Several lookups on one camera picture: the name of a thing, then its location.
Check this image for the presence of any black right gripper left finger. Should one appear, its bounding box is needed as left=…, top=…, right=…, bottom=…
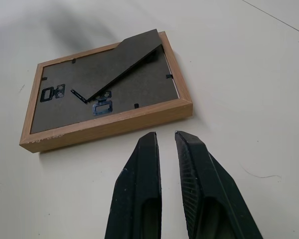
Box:
left=104, top=131, right=162, bottom=239

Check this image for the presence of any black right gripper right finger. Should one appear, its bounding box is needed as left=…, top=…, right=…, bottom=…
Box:
left=174, top=130, right=264, bottom=239

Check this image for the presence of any wooden picture frame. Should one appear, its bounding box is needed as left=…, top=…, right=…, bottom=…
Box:
left=19, top=28, right=194, bottom=153

